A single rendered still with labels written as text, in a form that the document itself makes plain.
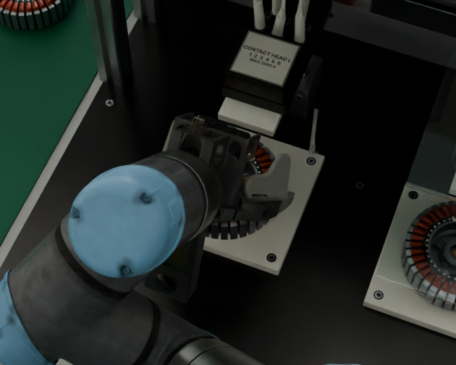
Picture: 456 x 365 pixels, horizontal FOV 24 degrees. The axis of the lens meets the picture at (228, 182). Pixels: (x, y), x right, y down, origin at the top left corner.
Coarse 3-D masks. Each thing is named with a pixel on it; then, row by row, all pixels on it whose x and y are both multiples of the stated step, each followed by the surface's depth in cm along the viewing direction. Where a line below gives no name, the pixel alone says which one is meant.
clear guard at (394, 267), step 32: (448, 64) 87; (448, 96) 85; (448, 128) 84; (416, 160) 82; (448, 160) 82; (416, 192) 81; (448, 192) 81; (416, 224) 81; (448, 224) 81; (384, 256) 83; (416, 256) 82; (448, 256) 81; (416, 288) 83; (448, 288) 82
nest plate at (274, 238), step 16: (272, 144) 116; (288, 144) 116; (304, 160) 115; (320, 160) 115; (304, 176) 114; (304, 192) 113; (288, 208) 112; (304, 208) 113; (272, 224) 111; (288, 224) 111; (208, 240) 110; (224, 240) 110; (240, 240) 110; (256, 240) 110; (272, 240) 110; (288, 240) 110; (224, 256) 110; (240, 256) 109; (256, 256) 109; (272, 256) 109; (272, 272) 109
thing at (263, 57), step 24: (264, 0) 112; (312, 0) 112; (288, 24) 110; (312, 24) 110; (240, 48) 106; (264, 48) 106; (288, 48) 106; (312, 48) 109; (240, 72) 104; (264, 72) 104; (288, 72) 104; (240, 96) 106; (264, 96) 105; (288, 96) 105; (240, 120) 106; (264, 120) 106
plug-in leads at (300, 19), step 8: (256, 0) 106; (272, 0) 109; (280, 0) 109; (288, 0) 111; (304, 0) 107; (256, 8) 107; (272, 8) 110; (280, 8) 110; (304, 8) 108; (256, 16) 108; (272, 16) 110; (280, 16) 106; (296, 16) 106; (304, 16) 106; (256, 24) 109; (264, 24) 109; (280, 24) 107; (296, 24) 106; (304, 24) 106; (272, 32) 109; (280, 32) 108; (296, 32) 107; (304, 32) 107; (296, 40) 108; (304, 40) 108
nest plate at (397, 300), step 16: (368, 288) 108; (384, 288) 108; (400, 288) 108; (368, 304) 107; (384, 304) 107; (400, 304) 107; (416, 304) 107; (432, 304) 107; (416, 320) 106; (432, 320) 106; (448, 320) 106
